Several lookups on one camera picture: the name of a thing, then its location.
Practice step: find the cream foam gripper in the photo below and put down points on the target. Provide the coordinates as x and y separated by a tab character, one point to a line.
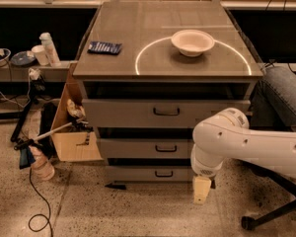
205	169

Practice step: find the grey bottom drawer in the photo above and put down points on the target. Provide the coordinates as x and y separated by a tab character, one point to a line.
149	173

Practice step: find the grey drawer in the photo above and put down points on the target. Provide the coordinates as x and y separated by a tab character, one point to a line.
149	173
145	148
155	113

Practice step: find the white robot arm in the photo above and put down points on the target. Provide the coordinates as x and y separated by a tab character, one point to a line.
227	135

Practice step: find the grey middle drawer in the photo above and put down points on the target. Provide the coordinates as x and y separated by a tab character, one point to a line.
145	148

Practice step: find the grey drawer cabinet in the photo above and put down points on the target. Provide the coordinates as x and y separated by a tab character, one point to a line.
149	67

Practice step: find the grey top drawer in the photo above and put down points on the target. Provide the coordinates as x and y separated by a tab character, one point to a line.
155	113

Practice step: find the black office chair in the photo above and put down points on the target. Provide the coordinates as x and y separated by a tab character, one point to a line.
285	203

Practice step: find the person leg in jeans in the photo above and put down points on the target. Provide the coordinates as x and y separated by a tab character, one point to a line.
274	100

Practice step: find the cardboard box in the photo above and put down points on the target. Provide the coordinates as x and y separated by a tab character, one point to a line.
73	138

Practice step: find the white grabber stick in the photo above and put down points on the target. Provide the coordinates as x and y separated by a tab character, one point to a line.
21	145

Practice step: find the white bowl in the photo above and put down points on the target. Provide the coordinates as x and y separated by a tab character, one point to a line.
192	43

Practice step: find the blue snack packet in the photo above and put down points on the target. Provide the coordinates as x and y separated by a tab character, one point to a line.
102	47

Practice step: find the white power adapter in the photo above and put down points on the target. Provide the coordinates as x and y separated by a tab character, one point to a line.
34	74

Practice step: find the white spray can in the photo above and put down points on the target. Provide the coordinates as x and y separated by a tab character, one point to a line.
50	50

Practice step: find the white paper cup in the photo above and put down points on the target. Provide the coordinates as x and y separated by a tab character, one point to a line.
39	53

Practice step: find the blue plate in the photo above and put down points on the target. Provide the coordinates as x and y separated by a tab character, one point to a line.
23	58

